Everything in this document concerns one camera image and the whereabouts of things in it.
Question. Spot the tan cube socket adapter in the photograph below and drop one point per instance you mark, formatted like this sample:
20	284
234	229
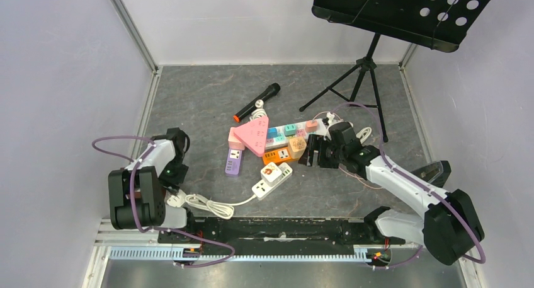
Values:
296	147

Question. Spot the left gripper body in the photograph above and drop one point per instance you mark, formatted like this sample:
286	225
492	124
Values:
174	172

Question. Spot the teal usb charger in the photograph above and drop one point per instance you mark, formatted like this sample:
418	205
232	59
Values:
290	130

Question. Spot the white small power strip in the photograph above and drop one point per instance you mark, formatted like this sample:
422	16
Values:
261	190

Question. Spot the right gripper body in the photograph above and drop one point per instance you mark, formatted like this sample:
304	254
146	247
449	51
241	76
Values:
315	153

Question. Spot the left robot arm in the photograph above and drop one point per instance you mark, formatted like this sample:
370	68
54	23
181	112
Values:
137	192

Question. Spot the white multicolour power strip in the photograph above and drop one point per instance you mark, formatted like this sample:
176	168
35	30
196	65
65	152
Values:
279	136

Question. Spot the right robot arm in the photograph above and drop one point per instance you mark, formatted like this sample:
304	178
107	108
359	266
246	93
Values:
445	223

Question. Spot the pink cube socket adapter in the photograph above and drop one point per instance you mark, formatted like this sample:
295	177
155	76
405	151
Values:
233	142

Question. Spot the salmon pink usb charger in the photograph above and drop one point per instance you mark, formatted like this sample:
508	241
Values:
311	126

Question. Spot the orange power strip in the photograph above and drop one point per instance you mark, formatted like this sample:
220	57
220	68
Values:
277	156

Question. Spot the right metronome black base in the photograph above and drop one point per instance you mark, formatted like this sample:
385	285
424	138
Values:
435	173

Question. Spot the blue plug adapter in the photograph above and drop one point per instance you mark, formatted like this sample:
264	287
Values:
272	133

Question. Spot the white square adapter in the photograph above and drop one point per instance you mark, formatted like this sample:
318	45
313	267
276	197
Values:
175	200

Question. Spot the white cube socket adapter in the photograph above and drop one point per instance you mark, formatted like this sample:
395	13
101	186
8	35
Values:
271	174

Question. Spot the white cord small strip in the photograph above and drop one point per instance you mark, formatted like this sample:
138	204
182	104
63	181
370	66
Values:
219	209

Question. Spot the black music stand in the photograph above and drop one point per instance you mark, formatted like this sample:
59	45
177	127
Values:
436	24

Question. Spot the pink triangular socket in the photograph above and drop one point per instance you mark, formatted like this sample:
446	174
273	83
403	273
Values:
254	135

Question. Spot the purple power strip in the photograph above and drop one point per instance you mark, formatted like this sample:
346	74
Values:
233	163

